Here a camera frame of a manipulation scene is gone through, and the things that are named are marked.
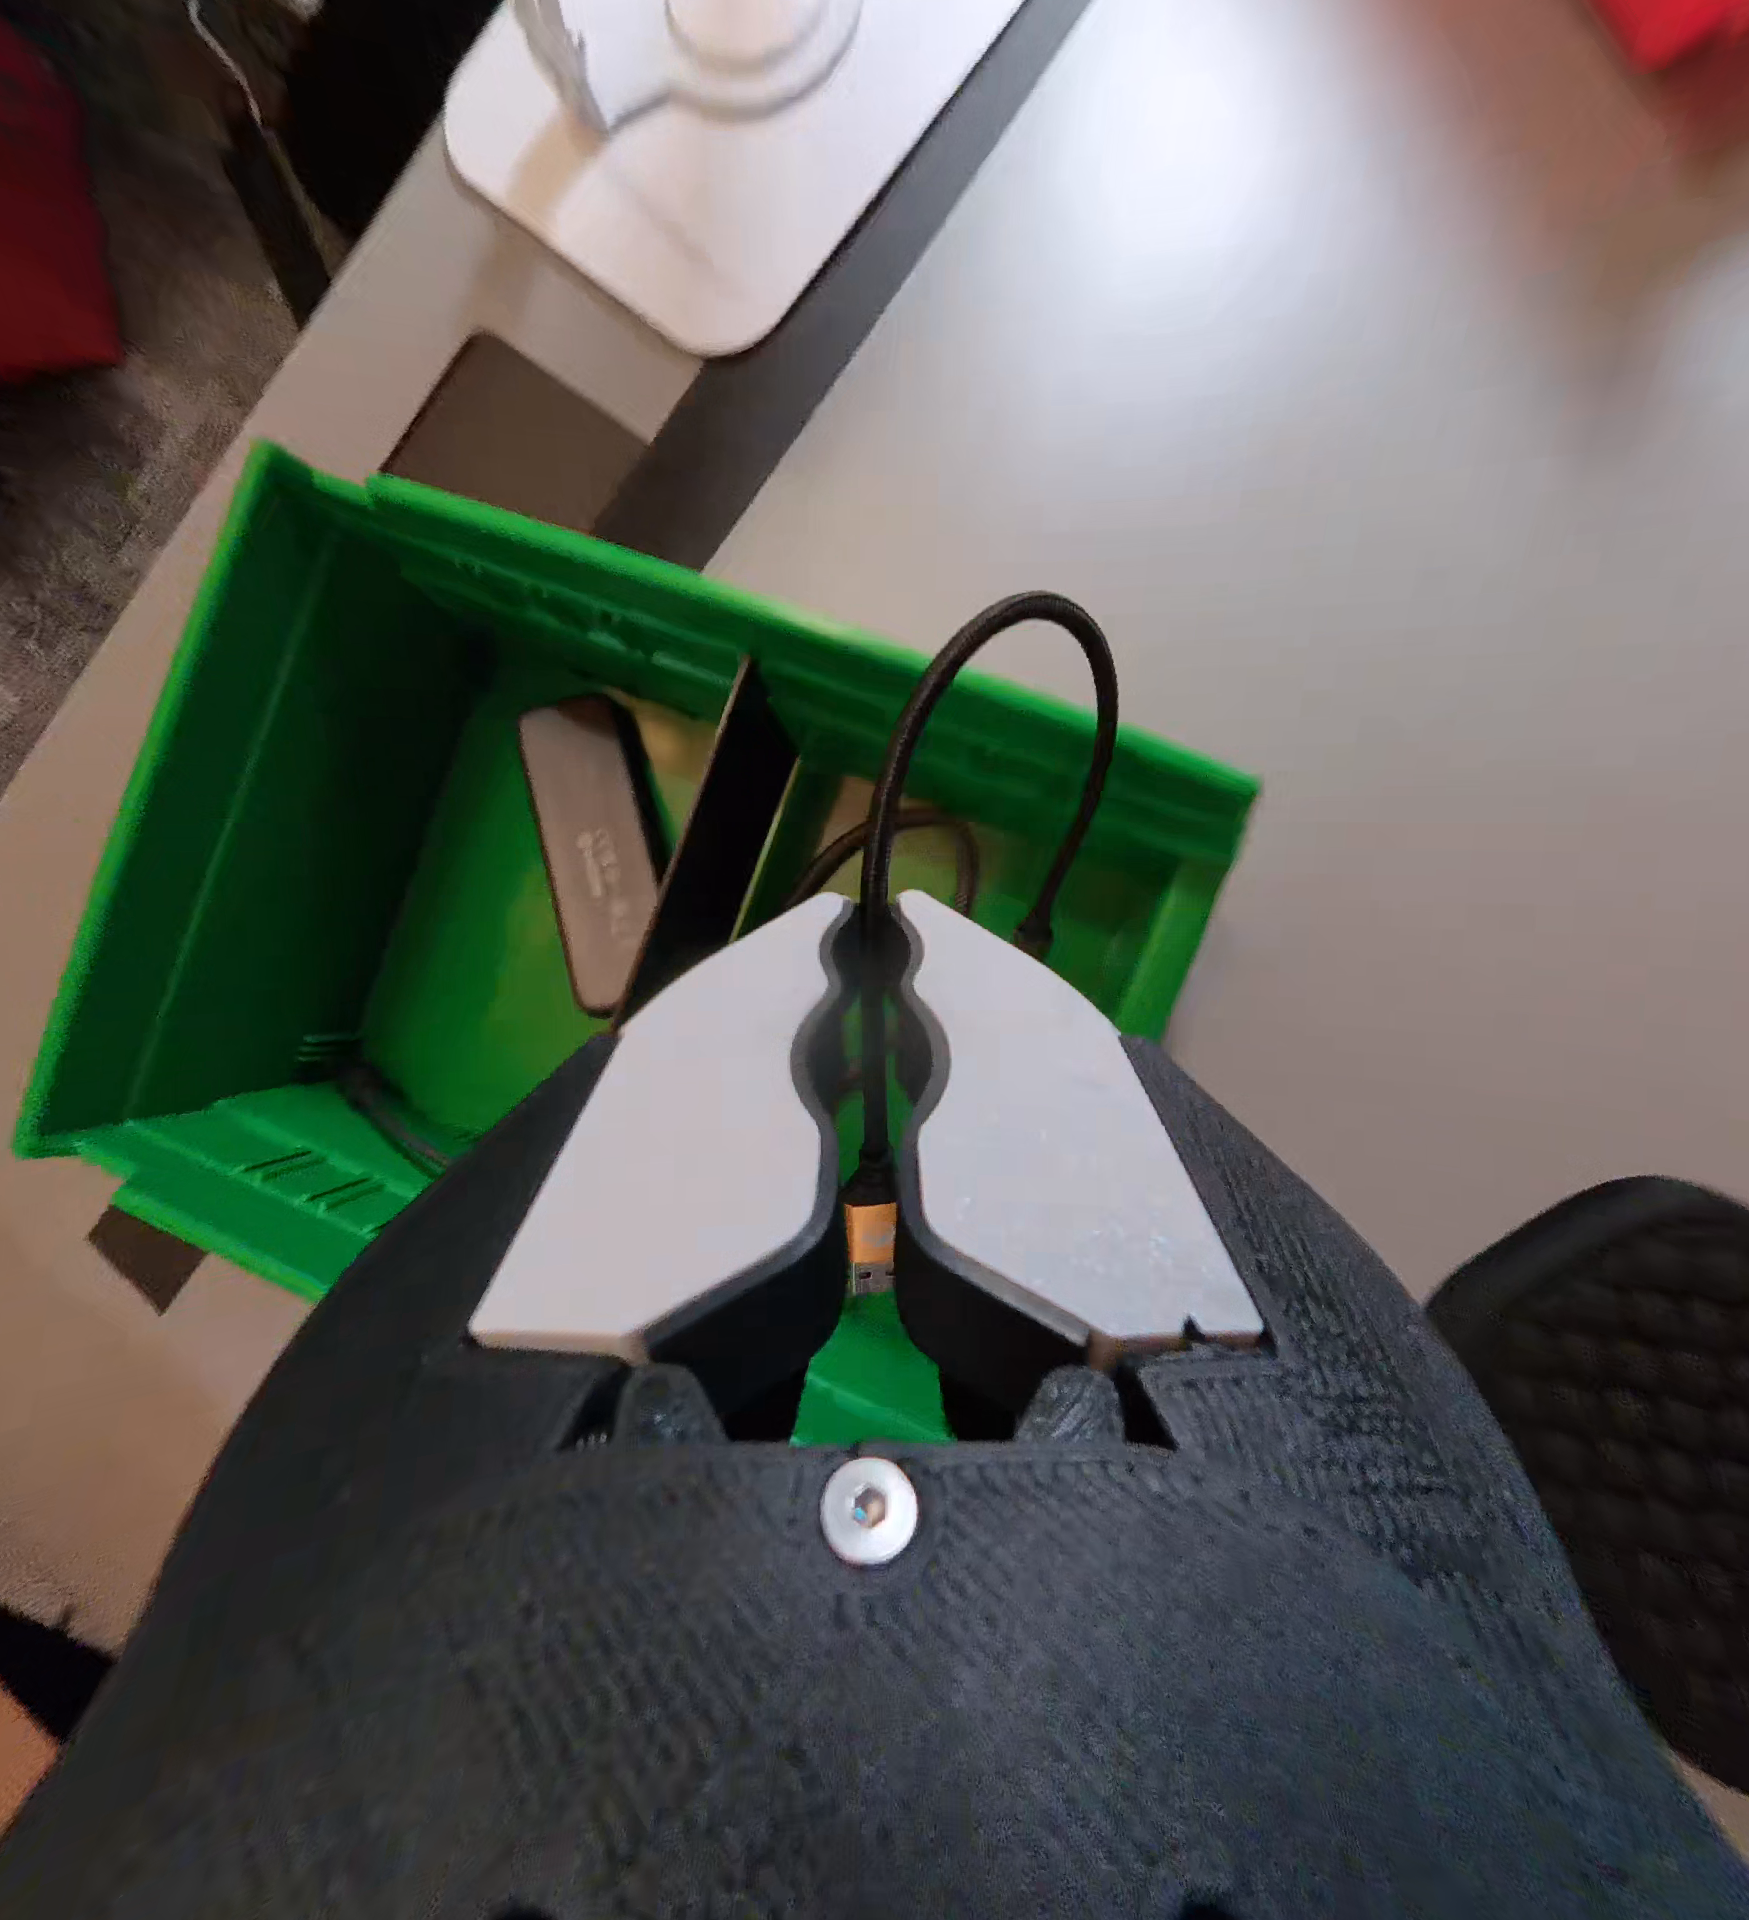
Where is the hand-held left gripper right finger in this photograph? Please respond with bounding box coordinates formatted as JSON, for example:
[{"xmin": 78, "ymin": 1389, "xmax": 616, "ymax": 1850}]
[{"xmin": 893, "ymin": 889, "xmax": 1271, "ymax": 1371}]

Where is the black cable with gold plug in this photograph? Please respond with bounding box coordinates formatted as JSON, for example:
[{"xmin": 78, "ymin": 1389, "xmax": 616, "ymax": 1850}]
[{"xmin": 827, "ymin": 585, "xmax": 1122, "ymax": 1303}]

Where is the green plastic bin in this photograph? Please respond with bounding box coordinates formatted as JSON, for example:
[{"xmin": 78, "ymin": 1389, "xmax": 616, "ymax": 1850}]
[{"xmin": 11, "ymin": 437, "xmax": 1263, "ymax": 1448}]

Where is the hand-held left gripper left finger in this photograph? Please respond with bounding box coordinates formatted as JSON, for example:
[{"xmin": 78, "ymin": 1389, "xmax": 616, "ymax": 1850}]
[{"xmin": 465, "ymin": 889, "xmax": 852, "ymax": 1358}]

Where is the small red plastic bin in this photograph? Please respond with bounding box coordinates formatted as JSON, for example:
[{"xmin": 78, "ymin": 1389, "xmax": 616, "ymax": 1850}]
[{"xmin": 1584, "ymin": 0, "xmax": 1749, "ymax": 74}]

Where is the black wrist rest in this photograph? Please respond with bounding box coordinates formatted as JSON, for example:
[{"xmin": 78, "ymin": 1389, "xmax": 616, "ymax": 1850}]
[{"xmin": 1424, "ymin": 1177, "xmax": 1749, "ymax": 1813}]

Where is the red tote basket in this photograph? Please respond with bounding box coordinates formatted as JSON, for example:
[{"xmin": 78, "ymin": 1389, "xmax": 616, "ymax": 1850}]
[{"xmin": 0, "ymin": 0, "xmax": 124, "ymax": 407}]

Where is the black divider of green bin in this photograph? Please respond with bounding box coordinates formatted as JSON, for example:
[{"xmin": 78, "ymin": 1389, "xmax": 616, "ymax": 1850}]
[{"xmin": 609, "ymin": 655, "xmax": 804, "ymax": 1030}]

